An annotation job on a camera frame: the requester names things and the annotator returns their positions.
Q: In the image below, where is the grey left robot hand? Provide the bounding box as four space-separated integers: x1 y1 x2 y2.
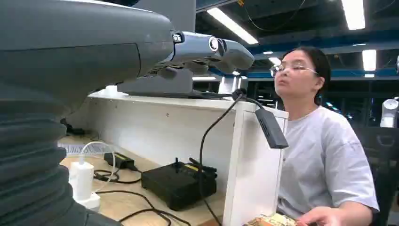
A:
0 0 255 121

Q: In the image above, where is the black power adapter brick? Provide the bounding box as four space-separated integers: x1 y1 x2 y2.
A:
103 152 136 170

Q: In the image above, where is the ribbed grey left arm sleeve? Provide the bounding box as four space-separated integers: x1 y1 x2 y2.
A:
0 111 122 226

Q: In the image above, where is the white power charger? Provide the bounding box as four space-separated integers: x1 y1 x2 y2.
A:
69 161 101 210

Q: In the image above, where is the white shelf unit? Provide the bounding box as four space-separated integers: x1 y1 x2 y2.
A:
66 89 289 226

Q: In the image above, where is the ceiling light panel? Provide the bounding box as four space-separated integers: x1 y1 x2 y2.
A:
341 0 366 31
206 7 259 45
362 49 377 72

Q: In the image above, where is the black remote controller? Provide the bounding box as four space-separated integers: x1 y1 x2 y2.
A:
141 157 218 212

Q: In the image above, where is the black usb hub dongle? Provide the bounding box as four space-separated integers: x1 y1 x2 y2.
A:
255 108 289 150

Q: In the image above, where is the person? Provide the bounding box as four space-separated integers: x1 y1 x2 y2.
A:
269 46 380 226

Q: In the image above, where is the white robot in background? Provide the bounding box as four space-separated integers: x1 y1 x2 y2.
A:
379 97 399 129

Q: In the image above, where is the black chair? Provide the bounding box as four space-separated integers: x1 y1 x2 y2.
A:
352 126 399 226

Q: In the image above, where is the white cable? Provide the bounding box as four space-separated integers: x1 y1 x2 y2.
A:
79 141 116 194

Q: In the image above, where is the black cable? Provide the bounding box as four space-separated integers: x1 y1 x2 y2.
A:
198 89 265 226
95 190 192 226

